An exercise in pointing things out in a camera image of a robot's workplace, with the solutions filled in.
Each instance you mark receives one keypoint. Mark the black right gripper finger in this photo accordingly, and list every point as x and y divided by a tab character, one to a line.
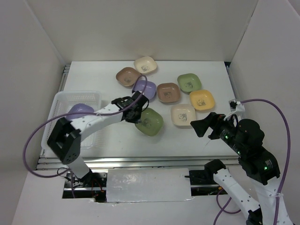
212	136
201	126

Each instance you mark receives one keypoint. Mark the white foil cover panel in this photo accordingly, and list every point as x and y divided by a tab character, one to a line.
148	185

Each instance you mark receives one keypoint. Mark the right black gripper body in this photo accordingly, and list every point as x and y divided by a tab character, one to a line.
223	127

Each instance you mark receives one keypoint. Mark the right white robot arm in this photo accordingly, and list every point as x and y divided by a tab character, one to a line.
246	139

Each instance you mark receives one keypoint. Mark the aluminium rail frame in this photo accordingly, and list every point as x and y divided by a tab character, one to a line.
123	146

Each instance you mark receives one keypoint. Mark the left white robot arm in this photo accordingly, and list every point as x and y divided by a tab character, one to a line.
67	135

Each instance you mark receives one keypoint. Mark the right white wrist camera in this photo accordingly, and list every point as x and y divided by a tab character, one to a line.
236	107

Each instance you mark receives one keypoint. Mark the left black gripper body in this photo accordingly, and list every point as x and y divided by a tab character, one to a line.
136	117

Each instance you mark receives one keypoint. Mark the white perforated plastic bin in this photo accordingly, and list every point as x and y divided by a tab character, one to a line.
62	102

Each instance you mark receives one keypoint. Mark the brown panda plate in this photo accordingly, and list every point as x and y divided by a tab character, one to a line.
127	76
168	92

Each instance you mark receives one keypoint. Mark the yellow panda plate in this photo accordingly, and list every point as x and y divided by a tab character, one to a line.
202	100

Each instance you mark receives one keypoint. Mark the cream panda plate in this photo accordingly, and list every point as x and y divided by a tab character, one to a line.
145	65
182	115

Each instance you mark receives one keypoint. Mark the green panda plate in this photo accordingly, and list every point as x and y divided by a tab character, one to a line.
189	82
151	122

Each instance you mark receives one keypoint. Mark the purple panda plate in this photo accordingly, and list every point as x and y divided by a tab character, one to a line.
150	90
79	108

